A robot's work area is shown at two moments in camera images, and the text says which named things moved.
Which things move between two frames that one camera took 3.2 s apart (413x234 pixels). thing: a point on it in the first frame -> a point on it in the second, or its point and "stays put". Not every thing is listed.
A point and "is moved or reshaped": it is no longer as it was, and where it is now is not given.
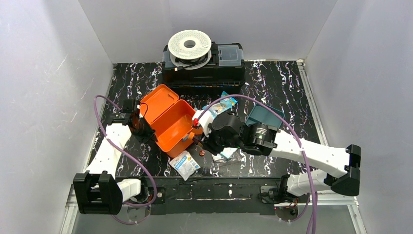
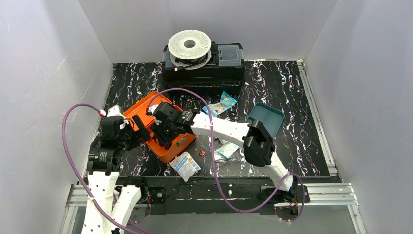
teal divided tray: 262,113 stays put
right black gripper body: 209,142 -> 166,129
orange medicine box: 170,118 is moved or reshaped
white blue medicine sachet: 185,165 stays put
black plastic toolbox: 225,72 stays put
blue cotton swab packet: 221,105 stays put
